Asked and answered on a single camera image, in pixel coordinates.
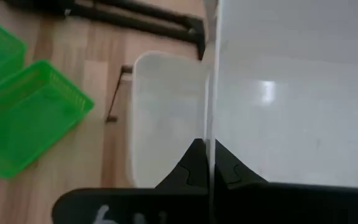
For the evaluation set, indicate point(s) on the wooden shelf black legs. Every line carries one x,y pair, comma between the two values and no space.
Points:
126,69

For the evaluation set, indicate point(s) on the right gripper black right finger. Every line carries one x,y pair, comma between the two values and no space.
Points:
291,205

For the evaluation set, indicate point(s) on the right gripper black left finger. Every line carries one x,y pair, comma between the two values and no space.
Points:
182,202

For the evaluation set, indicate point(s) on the black aluminium table frame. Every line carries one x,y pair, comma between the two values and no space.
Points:
200,43

